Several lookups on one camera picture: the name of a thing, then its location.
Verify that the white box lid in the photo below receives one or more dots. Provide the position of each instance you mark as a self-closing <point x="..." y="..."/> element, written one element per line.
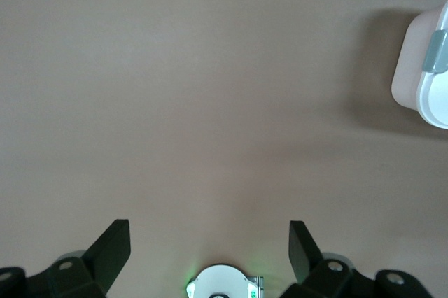
<point x="437" y="102"/>

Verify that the brown table mat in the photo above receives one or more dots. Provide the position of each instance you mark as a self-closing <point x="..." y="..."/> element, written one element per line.
<point x="175" y="102"/>

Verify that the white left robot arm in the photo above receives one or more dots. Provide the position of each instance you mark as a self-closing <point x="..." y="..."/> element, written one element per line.
<point x="220" y="280"/>

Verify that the grey lid latch clip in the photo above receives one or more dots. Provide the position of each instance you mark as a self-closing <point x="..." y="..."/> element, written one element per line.
<point x="435" y="53"/>

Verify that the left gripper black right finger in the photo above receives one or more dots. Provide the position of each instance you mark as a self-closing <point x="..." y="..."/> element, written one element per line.
<point x="304" y="259"/>

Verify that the translucent pink storage box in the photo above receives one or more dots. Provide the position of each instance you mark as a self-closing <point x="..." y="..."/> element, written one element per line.
<point x="409" y="67"/>

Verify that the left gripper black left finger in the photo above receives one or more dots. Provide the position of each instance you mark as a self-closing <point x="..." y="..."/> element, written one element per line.
<point x="105" y="259"/>

